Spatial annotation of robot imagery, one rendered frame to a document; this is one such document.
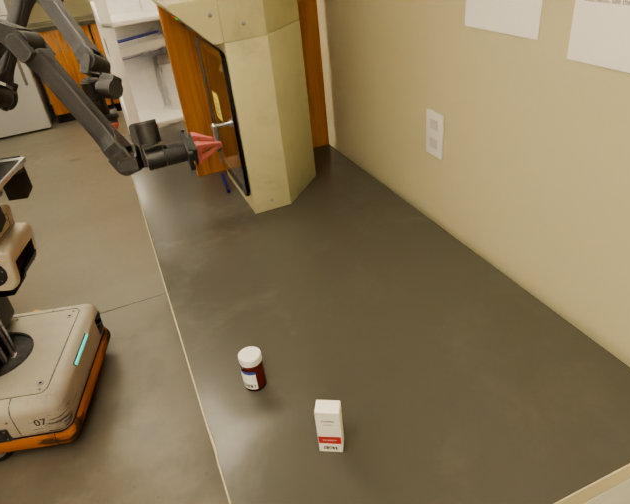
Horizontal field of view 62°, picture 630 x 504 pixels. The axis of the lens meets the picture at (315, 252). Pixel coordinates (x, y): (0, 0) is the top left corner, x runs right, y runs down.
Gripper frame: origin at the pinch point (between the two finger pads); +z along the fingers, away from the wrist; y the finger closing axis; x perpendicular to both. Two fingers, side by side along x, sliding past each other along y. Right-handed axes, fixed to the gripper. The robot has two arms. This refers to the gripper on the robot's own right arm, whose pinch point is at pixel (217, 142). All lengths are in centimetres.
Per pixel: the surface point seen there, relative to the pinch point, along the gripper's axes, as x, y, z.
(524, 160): -27, -58, 49
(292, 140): 2.2, -3.9, 20.7
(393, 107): -7, -10, 48
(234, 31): -29.1, 3.5, 8.5
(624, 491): -14, -114, 31
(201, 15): -33.5, 5.2, 1.4
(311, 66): 4, 31, 41
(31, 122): 269, 411, -110
